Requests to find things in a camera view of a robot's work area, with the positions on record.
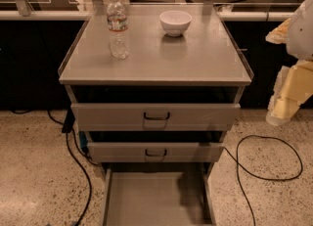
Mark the grey drawer cabinet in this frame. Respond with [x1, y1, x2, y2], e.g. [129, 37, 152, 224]
[58, 2, 254, 226]

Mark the white ceramic bowl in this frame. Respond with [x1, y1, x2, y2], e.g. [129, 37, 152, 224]
[159, 11, 193, 37]

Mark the black cable left floor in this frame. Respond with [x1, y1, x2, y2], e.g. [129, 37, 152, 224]
[9, 109, 99, 226]

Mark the white horizontal rail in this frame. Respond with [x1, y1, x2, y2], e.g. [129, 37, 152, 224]
[0, 11, 292, 22]

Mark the middle grey drawer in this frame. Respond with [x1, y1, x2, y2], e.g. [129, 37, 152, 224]
[88, 142, 224, 162]

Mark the top grey drawer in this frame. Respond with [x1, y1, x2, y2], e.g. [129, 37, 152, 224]
[71, 103, 240, 131]

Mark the black power adapter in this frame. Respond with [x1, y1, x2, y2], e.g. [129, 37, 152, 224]
[62, 109, 75, 133]

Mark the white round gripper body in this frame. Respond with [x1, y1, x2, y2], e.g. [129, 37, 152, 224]
[287, 0, 313, 61]

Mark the black cable right floor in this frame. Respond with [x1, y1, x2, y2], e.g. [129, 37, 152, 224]
[224, 134, 304, 226]

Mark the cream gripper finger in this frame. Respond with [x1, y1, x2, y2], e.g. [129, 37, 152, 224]
[266, 60, 313, 126]
[265, 19, 291, 44]

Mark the black cable floor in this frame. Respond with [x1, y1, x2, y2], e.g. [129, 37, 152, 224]
[224, 134, 304, 226]
[9, 109, 99, 226]

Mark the clear plastic water bottle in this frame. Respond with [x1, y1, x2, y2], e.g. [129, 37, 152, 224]
[107, 0, 129, 59]

